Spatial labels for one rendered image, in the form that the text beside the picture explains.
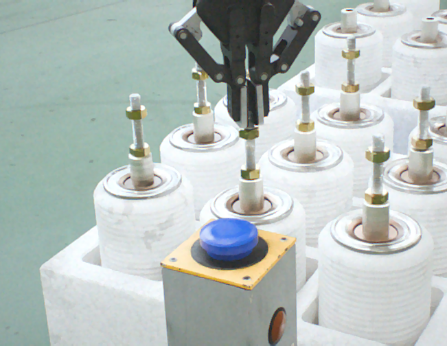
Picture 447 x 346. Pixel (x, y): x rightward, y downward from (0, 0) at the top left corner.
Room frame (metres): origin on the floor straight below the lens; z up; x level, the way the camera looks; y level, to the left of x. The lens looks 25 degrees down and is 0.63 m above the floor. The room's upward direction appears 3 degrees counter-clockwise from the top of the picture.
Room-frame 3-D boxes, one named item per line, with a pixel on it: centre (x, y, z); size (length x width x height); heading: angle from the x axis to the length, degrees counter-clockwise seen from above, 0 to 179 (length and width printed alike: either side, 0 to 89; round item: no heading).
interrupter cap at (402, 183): (0.77, -0.18, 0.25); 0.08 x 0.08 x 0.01
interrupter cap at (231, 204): (0.72, -0.02, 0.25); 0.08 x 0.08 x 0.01
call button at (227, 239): (0.54, 0.00, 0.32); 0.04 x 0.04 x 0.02
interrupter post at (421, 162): (0.77, -0.18, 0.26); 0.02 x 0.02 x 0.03
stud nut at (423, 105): (0.77, -0.18, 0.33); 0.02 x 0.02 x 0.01; 10
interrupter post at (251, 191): (0.72, -0.02, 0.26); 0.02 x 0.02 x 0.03
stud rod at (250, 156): (0.72, -0.02, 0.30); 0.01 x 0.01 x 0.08; 23
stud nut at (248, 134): (0.72, -0.02, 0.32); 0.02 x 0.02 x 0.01; 23
